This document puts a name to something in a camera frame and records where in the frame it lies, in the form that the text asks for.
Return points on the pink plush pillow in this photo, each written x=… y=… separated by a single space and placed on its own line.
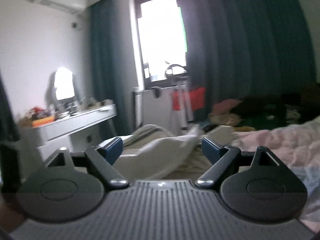
x=225 y=106

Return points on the dark teal curtain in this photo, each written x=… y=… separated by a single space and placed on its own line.
x=241 y=48
x=105 y=67

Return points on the white vanity desk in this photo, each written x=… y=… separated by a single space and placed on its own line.
x=71 y=132

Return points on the lit vanity mirror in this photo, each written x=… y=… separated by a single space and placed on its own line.
x=64 y=87

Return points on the white sweatpants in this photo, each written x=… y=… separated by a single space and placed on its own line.
x=153 y=152

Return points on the window with dark frame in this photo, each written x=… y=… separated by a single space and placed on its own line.
x=161 y=41

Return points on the dark teal right curtain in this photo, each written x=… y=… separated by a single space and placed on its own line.
x=241 y=48

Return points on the black clothes pile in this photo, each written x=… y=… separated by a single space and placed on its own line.
x=270 y=112

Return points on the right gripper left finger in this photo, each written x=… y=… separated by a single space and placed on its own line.
x=101 y=161

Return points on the dark teal left curtain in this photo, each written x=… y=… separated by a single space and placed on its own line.
x=105 y=67

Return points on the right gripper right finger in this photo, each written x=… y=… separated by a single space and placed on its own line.
x=224 y=163

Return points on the pink white bed duvet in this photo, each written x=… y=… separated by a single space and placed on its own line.
x=298 y=148

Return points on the orange tray box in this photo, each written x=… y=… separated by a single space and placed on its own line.
x=43 y=121

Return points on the red bag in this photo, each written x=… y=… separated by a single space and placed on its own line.
x=197 y=98

